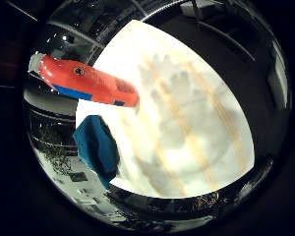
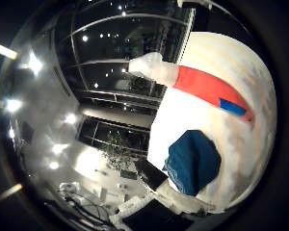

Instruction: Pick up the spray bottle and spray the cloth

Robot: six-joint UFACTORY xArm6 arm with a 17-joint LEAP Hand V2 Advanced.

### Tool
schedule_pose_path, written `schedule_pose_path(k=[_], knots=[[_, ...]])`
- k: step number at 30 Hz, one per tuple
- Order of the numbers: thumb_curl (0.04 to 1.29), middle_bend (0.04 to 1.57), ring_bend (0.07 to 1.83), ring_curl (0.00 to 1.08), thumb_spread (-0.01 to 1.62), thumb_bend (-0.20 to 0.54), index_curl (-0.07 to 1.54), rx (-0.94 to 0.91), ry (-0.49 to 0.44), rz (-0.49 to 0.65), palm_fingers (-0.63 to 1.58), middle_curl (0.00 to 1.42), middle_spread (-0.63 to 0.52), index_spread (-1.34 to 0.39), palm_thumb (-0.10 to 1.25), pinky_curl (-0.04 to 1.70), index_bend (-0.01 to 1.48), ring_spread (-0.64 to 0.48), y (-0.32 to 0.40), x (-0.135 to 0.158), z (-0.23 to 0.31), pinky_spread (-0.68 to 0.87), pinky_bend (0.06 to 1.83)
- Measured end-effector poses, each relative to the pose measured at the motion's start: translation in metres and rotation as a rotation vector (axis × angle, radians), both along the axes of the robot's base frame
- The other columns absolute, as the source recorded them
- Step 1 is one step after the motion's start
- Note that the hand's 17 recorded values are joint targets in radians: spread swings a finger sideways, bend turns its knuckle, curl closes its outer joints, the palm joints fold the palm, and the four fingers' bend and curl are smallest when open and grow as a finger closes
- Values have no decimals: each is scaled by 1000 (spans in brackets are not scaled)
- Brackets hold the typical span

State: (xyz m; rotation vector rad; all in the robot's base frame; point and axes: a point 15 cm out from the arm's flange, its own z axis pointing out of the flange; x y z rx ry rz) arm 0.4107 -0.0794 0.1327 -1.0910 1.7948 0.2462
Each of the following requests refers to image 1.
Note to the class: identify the orange spray bottle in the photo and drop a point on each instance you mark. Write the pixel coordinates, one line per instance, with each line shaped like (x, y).
(88, 82)

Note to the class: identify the small dark wall frame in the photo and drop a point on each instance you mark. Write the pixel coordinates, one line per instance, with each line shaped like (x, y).
(78, 177)

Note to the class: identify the blue cloth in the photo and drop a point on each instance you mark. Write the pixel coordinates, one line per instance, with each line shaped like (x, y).
(96, 147)

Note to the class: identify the dark leafy plant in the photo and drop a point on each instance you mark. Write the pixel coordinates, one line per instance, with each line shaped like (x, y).
(55, 150)

